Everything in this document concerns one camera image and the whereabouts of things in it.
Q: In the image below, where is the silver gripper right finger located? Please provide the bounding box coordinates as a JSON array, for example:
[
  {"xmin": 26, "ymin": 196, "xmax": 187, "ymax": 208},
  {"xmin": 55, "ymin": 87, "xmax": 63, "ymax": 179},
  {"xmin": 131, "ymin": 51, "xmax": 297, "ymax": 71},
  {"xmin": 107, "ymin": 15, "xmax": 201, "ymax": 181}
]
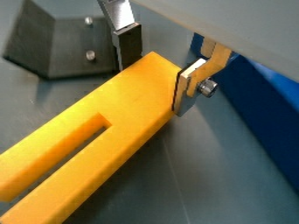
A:
[{"xmin": 173, "ymin": 38, "xmax": 233, "ymax": 116}]

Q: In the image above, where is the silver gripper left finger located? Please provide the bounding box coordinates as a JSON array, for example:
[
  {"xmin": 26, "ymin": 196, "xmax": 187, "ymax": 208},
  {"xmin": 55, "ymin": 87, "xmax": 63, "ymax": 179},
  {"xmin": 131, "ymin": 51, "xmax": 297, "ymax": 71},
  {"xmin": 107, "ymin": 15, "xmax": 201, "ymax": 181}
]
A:
[{"xmin": 98, "ymin": 0, "xmax": 143, "ymax": 70}]

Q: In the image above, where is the yellow double-square block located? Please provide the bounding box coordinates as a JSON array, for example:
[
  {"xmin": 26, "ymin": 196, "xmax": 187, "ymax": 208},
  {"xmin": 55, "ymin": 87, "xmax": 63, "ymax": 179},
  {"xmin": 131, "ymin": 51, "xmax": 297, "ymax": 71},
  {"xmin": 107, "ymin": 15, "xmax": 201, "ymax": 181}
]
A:
[{"xmin": 0, "ymin": 52, "xmax": 181, "ymax": 224}]

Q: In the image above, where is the blue foam shape board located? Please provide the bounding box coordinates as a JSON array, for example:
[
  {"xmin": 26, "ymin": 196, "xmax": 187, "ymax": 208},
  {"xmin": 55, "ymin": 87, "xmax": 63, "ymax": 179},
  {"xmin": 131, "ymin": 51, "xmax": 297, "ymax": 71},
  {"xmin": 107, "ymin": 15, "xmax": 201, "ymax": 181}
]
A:
[{"xmin": 190, "ymin": 32, "xmax": 299, "ymax": 193}]

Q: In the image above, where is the black curved holder stand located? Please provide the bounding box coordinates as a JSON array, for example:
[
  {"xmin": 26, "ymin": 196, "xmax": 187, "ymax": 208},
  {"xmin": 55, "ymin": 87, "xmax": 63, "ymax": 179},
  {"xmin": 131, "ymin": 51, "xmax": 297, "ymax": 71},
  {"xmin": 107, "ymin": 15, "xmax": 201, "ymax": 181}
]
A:
[{"xmin": 3, "ymin": 0, "xmax": 118, "ymax": 79}]

